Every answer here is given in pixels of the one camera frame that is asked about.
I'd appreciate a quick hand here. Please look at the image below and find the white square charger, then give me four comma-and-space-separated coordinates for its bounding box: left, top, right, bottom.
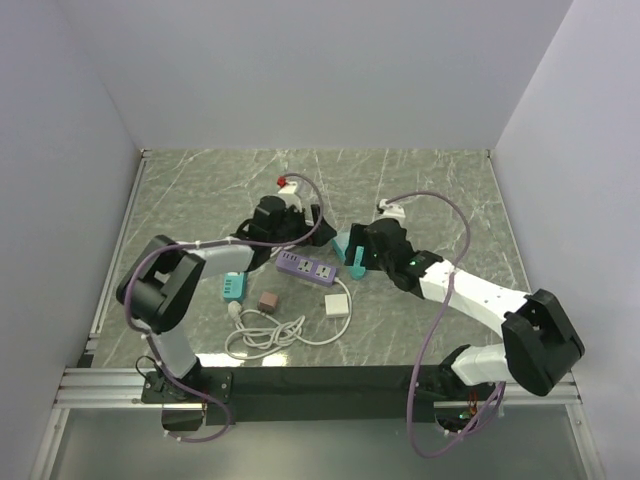
324, 293, 350, 318

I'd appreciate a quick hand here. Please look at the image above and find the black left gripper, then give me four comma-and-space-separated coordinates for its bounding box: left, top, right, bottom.
269, 203, 337, 247

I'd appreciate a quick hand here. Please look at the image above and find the aluminium front rail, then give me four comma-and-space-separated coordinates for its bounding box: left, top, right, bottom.
30, 368, 586, 479

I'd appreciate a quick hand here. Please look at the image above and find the teal rectangular power strip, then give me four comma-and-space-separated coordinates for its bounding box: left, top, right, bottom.
222, 272, 248, 303

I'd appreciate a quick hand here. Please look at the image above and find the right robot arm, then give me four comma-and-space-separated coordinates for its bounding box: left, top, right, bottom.
345, 218, 585, 399

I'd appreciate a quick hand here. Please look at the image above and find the aluminium left edge rail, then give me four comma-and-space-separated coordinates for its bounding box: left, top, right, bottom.
82, 149, 152, 356

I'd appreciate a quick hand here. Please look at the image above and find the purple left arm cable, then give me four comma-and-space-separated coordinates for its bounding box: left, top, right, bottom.
122, 172, 324, 444

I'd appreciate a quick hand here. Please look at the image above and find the purple power strip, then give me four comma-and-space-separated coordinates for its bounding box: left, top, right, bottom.
275, 251, 337, 287

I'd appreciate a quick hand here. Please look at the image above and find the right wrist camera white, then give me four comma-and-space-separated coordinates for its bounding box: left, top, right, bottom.
376, 199, 406, 223

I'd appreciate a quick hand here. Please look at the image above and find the brown cube charger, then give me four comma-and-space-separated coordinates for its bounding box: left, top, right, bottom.
257, 292, 279, 314

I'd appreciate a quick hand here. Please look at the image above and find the white coiled teal strip cable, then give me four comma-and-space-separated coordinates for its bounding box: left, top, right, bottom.
224, 301, 307, 359

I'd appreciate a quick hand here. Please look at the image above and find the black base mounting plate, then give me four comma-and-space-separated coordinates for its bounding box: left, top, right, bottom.
139, 364, 501, 427

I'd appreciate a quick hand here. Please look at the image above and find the teal triangular power strip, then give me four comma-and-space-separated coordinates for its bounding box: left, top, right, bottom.
331, 231, 367, 280

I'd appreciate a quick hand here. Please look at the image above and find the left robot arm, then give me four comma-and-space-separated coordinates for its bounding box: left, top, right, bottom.
116, 195, 337, 402

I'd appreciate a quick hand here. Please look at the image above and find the white purple strip cable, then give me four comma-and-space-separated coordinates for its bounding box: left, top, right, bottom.
299, 277, 354, 347

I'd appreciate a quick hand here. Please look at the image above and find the white coiled cable with plug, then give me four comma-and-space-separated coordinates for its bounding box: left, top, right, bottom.
264, 234, 314, 254

